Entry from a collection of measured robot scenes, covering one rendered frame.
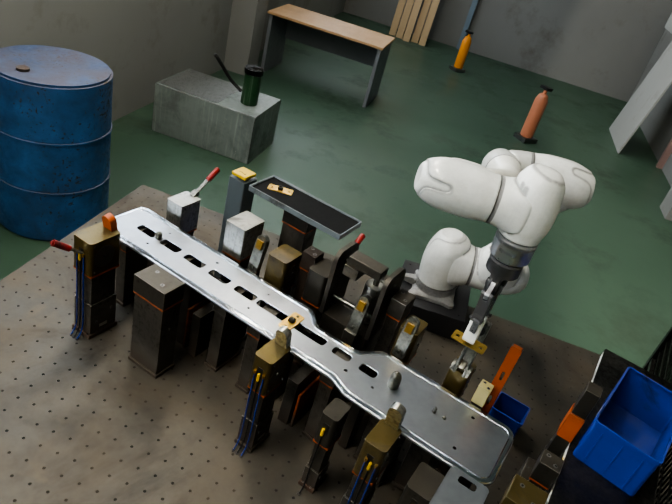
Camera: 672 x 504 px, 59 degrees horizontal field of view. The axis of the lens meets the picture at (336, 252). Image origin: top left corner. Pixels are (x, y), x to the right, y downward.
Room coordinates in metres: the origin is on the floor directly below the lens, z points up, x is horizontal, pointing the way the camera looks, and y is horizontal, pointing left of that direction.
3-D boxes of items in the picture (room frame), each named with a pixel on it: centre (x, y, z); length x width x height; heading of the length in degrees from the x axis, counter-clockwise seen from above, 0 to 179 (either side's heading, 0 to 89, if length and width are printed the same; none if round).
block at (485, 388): (1.22, -0.48, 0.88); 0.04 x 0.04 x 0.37; 66
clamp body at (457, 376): (1.30, -0.43, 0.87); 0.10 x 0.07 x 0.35; 156
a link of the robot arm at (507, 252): (1.14, -0.36, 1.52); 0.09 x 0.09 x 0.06
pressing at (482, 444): (1.33, 0.09, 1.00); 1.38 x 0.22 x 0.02; 66
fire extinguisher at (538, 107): (6.85, -1.74, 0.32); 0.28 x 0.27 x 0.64; 169
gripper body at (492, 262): (1.14, -0.36, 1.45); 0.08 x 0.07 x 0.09; 156
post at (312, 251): (1.56, 0.07, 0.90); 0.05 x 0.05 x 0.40; 66
